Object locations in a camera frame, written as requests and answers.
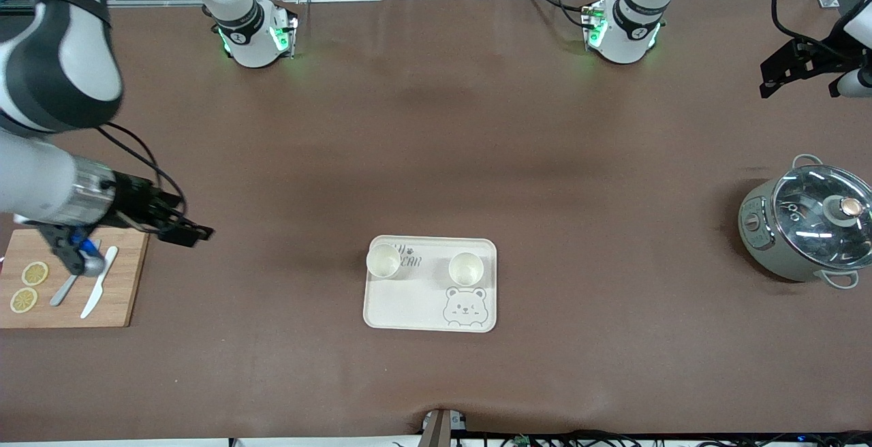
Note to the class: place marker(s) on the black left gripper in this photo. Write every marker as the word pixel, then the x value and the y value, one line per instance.
pixel 812 60

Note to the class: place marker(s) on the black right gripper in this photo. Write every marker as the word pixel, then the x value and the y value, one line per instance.
pixel 133 200

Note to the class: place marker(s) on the white plastic cup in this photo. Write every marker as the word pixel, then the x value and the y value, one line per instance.
pixel 466 271
pixel 383 261

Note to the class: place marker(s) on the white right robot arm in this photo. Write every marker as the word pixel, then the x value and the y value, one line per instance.
pixel 61 58

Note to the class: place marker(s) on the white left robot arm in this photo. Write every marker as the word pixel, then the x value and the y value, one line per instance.
pixel 627 38

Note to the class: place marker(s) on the cream bear print tray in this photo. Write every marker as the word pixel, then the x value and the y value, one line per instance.
pixel 409 304

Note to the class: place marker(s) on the wooden cutting board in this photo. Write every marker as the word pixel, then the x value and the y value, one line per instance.
pixel 133 283

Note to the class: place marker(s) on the white plastic knife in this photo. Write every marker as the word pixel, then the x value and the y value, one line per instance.
pixel 95 294

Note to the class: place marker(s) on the glass pot lid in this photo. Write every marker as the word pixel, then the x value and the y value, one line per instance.
pixel 804 195

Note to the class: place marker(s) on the grey plastic knife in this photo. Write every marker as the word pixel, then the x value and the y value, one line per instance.
pixel 61 294

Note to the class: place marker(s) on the lemon slice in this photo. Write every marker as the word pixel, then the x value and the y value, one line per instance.
pixel 24 300
pixel 35 273

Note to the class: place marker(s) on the grey-green electric cooking pot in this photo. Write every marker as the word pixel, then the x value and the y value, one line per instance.
pixel 766 249

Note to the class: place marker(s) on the table edge camera stand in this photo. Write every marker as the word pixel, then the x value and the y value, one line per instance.
pixel 439 430

